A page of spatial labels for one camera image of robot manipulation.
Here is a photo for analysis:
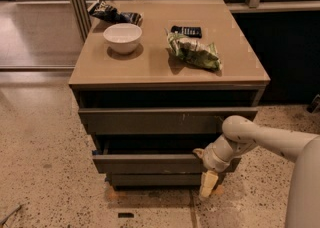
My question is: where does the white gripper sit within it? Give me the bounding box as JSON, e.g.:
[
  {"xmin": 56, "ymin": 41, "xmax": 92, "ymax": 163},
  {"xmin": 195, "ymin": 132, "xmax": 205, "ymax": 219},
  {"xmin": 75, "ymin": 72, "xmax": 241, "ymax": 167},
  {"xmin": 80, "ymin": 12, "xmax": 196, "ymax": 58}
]
[{"xmin": 193, "ymin": 135, "xmax": 244, "ymax": 198}]

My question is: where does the grey drawer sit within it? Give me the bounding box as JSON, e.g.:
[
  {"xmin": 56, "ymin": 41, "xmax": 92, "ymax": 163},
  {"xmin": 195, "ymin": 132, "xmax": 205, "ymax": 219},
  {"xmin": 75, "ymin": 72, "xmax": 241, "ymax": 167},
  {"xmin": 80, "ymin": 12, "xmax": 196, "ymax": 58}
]
[
  {"xmin": 105, "ymin": 172, "xmax": 227, "ymax": 188},
  {"xmin": 91, "ymin": 135, "xmax": 242, "ymax": 175},
  {"xmin": 78, "ymin": 107, "xmax": 257, "ymax": 135}
]

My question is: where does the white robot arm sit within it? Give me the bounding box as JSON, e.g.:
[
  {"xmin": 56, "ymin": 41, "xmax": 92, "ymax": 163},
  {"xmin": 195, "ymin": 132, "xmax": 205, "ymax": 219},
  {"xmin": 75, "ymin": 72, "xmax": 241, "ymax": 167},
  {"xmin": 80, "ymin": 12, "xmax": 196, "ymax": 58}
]
[{"xmin": 193, "ymin": 115, "xmax": 320, "ymax": 228}]

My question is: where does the grey bottom drawer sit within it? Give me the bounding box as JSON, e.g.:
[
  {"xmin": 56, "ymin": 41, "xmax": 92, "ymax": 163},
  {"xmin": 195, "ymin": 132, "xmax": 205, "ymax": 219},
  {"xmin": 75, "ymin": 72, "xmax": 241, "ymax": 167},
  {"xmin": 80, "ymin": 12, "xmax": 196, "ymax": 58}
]
[{"xmin": 105, "ymin": 172, "xmax": 227, "ymax": 188}]

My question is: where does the brown drawer cabinet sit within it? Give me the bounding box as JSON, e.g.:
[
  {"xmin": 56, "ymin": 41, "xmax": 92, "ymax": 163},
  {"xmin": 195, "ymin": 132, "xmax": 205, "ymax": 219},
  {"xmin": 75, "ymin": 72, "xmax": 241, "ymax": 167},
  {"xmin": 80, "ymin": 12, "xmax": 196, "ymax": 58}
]
[{"xmin": 68, "ymin": 0, "xmax": 271, "ymax": 192}]

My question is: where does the grey top drawer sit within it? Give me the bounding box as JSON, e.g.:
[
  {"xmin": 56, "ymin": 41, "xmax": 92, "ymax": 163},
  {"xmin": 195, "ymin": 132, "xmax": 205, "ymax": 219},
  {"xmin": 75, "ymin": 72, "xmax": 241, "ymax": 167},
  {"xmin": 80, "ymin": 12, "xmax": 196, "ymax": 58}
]
[{"xmin": 78, "ymin": 107, "xmax": 257, "ymax": 135}]

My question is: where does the black floor socket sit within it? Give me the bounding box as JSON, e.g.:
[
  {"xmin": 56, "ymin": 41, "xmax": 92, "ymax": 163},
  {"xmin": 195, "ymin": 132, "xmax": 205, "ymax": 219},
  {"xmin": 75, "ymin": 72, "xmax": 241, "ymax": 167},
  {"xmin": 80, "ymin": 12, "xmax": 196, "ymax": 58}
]
[{"xmin": 118, "ymin": 212, "xmax": 134, "ymax": 218}]

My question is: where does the green chip bag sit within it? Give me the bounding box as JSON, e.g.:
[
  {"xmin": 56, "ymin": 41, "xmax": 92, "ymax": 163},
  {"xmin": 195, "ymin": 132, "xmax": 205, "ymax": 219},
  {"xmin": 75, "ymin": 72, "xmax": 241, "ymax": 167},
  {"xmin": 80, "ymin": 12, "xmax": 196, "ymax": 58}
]
[{"xmin": 167, "ymin": 32, "xmax": 222, "ymax": 71}]

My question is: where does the dark object at right edge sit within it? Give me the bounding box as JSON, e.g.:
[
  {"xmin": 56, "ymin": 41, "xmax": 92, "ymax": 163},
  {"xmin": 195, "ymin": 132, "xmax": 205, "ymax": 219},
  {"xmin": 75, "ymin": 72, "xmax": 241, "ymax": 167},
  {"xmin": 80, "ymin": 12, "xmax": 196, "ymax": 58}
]
[{"xmin": 307, "ymin": 94, "xmax": 320, "ymax": 113}]

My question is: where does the black snack bar packet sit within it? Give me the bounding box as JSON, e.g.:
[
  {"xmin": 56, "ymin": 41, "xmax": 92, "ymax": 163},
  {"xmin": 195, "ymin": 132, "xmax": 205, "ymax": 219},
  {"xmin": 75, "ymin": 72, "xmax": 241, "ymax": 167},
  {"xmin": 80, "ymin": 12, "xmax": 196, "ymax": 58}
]
[{"xmin": 171, "ymin": 25, "xmax": 202, "ymax": 38}]

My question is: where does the white ceramic bowl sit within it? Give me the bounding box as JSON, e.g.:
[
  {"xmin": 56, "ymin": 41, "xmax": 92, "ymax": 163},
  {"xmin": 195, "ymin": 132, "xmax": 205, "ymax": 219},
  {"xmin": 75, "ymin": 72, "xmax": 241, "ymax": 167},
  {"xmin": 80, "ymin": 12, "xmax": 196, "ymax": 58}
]
[{"xmin": 103, "ymin": 23, "xmax": 142, "ymax": 54}]

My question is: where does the dark blue chip bag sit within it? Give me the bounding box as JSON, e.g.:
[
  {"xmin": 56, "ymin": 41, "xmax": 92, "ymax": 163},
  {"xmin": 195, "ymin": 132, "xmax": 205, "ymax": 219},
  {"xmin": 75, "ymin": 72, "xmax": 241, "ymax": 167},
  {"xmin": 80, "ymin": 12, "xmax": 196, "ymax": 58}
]
[{"xmin": 88, "ymin": 1, "xmax": 142, "ymax": 25}]

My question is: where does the grey tool on floor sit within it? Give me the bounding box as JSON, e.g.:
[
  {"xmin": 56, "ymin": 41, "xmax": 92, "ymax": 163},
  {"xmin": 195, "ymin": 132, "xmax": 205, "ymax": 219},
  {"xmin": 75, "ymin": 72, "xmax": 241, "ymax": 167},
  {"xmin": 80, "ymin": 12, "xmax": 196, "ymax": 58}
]
[{"xmin": 0, "ymin": 204, "xmax": 22, "ymax": 228}]

